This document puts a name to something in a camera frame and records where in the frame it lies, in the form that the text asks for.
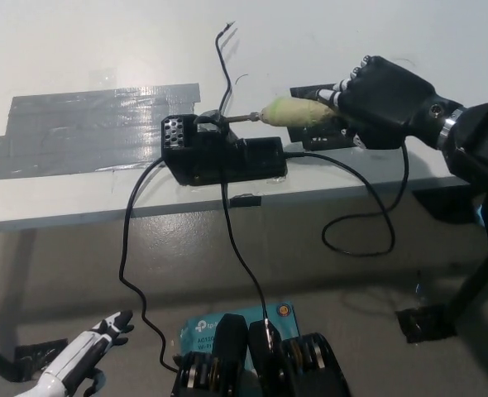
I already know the thin black wire with frayed end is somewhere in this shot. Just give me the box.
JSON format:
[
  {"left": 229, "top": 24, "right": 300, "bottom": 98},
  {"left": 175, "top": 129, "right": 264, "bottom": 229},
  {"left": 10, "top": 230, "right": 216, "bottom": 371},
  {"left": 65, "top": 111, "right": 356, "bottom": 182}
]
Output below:
[{"left": 213, "top": 21, "right": 237, "bottom": 115}]

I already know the small black tape strip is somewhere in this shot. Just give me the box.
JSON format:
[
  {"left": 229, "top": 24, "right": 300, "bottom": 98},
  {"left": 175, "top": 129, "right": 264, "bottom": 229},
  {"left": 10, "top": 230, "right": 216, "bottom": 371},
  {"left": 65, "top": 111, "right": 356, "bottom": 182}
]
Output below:
[{"left": 229, "top": 194, "right": 262, "bottom": 208}]

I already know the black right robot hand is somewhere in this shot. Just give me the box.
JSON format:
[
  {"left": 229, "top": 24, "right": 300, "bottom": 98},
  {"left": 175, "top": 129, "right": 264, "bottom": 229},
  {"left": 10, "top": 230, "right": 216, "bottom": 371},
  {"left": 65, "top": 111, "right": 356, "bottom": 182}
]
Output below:
[{"left": 316, "top": 54, "right": 464, "bottom": 151}]

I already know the long wavy black power cable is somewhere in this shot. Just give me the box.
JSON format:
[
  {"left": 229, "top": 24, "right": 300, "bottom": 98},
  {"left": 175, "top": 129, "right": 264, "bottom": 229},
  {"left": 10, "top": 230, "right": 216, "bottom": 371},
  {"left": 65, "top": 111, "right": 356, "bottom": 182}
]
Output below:
[{"left": 117, "top": 160, "right": 181, "bottom": 372}]

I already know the black soldering station base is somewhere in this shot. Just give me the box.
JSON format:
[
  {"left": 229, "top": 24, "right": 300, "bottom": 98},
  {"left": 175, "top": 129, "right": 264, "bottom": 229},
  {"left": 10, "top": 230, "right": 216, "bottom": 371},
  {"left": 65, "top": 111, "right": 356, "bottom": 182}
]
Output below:
[{"left": 160, "top": 109, "right": 289, "bottom": 187}]

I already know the black soldering iron cable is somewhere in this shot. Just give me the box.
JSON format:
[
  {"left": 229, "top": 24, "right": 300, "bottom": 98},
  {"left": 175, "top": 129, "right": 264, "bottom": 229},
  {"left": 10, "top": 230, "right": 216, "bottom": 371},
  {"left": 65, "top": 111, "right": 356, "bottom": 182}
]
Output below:
[{"left": 284, "top": 142, "right": 410, "bottom": 256}]

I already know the soldering iron with green taped handle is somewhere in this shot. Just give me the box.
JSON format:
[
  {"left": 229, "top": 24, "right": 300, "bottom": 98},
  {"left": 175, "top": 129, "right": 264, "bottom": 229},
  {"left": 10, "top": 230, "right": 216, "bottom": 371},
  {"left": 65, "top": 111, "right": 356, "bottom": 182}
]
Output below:
[{"left": 226, "top": 95, "right": 344, "bottom": 128}]

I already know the black table support frame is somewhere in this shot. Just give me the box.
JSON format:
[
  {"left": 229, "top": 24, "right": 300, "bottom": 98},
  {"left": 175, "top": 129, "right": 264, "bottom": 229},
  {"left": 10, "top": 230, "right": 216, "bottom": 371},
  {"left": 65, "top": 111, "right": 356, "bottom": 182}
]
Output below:
[{"left": 413, "top": 189, "right": 483, "bottom": 227}]

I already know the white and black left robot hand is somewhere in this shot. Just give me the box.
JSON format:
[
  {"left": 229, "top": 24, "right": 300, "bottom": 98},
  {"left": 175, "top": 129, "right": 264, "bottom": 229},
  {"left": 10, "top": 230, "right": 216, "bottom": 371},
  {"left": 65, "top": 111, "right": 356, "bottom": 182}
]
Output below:
[{"left": 41, "top": 309, "right": 136, "bottom": 395}]

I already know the black cable with silver plug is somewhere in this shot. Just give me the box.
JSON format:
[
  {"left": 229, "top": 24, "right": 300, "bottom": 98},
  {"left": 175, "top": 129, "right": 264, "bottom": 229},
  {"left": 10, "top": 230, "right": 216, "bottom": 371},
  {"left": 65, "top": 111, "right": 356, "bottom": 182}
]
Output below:
[{"left": 218, "top": 181, "right": 275, "bottom": 355}]

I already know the teal tp-link box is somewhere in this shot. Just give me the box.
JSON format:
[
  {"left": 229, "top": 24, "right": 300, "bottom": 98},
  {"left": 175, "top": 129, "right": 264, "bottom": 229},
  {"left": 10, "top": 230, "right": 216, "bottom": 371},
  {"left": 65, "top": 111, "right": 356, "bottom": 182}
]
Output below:
[{"left": 177, "top": 301, "right": 303, "bottom": 369}]

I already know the grey duct tape patch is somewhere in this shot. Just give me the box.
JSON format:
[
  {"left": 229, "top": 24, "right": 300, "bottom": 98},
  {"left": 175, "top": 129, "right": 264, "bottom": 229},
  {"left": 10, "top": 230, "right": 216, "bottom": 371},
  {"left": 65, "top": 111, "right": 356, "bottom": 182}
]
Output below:
[{"left": 0, "top": 84, "right": 200, "bottom": 182}]

